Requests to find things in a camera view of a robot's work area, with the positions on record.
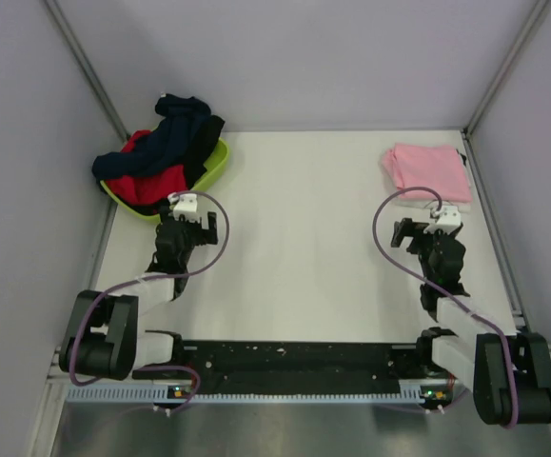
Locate navy blue t shirt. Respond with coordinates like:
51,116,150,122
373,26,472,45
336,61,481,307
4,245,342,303
91,93,211,181

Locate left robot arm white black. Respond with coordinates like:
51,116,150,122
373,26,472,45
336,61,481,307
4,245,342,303
58,209,219,387

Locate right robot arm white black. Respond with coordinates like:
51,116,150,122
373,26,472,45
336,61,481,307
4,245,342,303
390,218,551,427

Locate red t shirt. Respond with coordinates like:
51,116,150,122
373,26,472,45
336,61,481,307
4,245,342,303
92,126,189,207

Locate pink folded t shirt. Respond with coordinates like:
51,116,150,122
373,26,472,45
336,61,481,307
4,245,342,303
382,143,472,204

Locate lime green plastic basket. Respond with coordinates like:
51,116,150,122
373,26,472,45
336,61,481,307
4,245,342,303
98,139,229,223

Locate black t shirt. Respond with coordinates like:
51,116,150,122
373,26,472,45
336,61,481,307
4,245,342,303
182,115,225,189

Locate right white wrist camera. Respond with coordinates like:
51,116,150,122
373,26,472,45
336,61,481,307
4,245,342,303
423,205,462,234

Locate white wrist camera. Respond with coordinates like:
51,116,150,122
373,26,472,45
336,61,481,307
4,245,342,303
167,192,198,219
423,205,462,234

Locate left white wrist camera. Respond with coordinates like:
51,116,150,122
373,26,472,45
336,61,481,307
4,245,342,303
167,192,198,219

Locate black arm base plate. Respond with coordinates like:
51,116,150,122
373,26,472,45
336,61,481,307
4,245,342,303
131,338,452,396

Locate aluminium frame rail front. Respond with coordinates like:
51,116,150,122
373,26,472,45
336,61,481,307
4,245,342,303
46,345,551,387

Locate grey slotted cable duct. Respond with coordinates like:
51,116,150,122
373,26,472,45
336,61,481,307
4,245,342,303
65,378,452,406

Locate left aluminium corner post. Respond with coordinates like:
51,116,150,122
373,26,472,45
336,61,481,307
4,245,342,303
41,0,128,141

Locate aluminium corner post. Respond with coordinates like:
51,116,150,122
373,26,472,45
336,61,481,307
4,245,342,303
463,0,551,138
41,0,128,141

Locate right aluminium corner post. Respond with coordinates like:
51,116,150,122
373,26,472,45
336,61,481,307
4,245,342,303
463,0,551,138

